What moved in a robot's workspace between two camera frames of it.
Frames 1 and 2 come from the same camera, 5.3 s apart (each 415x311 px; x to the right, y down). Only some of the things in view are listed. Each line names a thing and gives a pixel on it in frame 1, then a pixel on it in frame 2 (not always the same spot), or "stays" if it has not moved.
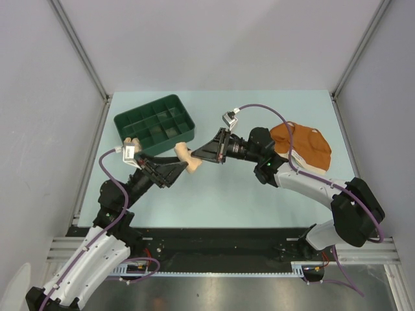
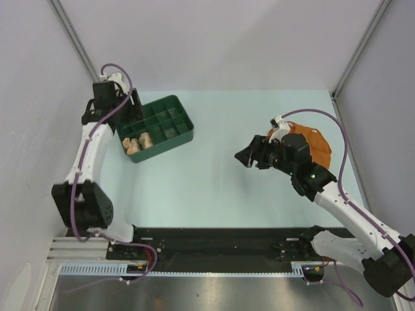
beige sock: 135,142 stays
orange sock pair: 308,147 stays
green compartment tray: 157,126 stays
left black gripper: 161,170 -> 137,111
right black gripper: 216,149 -> 257,150
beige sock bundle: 185,155 -> 145,140
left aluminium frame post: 80,48 stays
